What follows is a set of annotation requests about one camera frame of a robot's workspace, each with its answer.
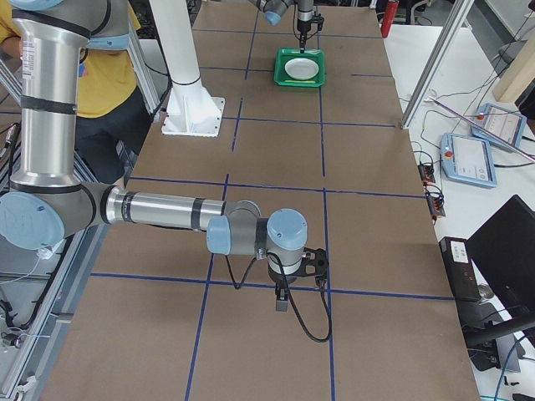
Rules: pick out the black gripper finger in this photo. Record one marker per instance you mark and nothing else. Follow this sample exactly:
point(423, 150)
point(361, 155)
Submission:
point(281, 293)
point(302, 42)

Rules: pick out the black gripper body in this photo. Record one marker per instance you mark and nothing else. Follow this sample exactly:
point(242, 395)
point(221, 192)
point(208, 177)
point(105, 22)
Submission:
point(303, 22)
point(281, 277)

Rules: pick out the white plastic fork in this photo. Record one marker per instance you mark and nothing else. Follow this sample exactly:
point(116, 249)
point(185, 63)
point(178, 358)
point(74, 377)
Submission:
point(297, 53)

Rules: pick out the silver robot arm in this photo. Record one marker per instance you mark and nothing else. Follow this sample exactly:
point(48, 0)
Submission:
point(47, 202)
point(274, 10)

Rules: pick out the white round plate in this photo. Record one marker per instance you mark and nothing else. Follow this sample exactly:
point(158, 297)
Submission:
point(301, 68)

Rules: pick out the green plastic tray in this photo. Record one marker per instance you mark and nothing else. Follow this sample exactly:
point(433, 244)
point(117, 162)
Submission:
point(280, 74)

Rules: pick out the yellow chopstick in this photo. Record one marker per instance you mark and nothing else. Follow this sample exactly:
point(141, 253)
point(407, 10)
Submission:
point(299, 82)

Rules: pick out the red fire extinguisher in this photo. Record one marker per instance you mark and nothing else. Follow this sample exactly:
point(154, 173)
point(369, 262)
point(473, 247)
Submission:
point(389, 17)

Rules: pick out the brown paper table mat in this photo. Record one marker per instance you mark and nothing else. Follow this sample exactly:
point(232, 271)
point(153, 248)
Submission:
point(162, 319)

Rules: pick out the orange black connector near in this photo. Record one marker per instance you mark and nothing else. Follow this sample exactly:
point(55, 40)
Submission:
point(435, 201)

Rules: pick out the orange black connector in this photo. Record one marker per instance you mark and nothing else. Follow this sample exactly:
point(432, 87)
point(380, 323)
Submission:
point(435, 201)
point(426, 167)

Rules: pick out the black computer box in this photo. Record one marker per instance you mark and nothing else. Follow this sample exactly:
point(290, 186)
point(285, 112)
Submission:
point(459, 269)

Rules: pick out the orange black connector far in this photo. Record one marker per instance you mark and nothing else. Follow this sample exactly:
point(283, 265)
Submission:
point(426, 167)

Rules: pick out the near teach pendant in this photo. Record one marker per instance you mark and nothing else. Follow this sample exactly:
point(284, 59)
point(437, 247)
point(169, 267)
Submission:
point(468, 160)

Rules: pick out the teach pendant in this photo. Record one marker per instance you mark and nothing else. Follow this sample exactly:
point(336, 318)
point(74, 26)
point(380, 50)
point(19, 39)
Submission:
point(468, 160)
point(505, 124)

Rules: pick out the person in yellow shirt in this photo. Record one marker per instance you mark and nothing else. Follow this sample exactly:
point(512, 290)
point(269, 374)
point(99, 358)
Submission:
point(80, 92)

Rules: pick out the black laptop monitor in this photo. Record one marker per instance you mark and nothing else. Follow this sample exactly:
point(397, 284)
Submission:
point(503, 251)

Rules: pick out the far teach pendant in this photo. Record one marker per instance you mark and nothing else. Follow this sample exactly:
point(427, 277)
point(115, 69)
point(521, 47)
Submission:
point(505, 124)

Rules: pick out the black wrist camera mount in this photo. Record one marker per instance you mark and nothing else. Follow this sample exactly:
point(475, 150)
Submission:
point(315, 264)

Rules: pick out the aluminium frame post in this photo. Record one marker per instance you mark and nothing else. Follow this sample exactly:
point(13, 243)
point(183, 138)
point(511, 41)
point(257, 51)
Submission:
point(448, 33)

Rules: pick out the white camera pole stand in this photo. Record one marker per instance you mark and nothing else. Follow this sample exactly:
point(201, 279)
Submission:
point(191, 110)

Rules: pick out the aluminium frame rail left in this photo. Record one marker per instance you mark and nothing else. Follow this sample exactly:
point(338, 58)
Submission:
point(39, 296)

